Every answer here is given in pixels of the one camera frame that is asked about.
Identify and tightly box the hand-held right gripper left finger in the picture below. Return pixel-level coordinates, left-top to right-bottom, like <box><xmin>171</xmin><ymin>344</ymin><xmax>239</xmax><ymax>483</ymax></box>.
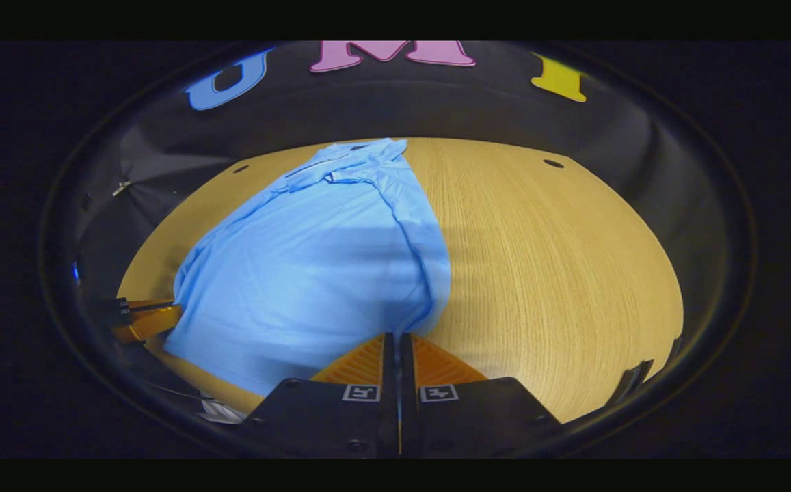
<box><xmin>241</xmin><ymin>333</ymin><xmax>399</xmax><ymax>459</ymax></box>

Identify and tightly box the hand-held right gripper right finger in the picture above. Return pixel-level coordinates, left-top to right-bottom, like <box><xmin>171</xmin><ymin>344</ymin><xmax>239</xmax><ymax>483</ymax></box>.
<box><xmin>400</xmin><ymin>333</ymin><xmax>563</xmax><ymax>457</ymax></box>

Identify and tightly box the light blue T-shirt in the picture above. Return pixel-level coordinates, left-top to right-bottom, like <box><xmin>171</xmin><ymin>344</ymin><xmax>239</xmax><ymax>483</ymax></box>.
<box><xmin>163</xmin><ymin>138</ymin><xmax>452</xmax><ymax>397</ymax></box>

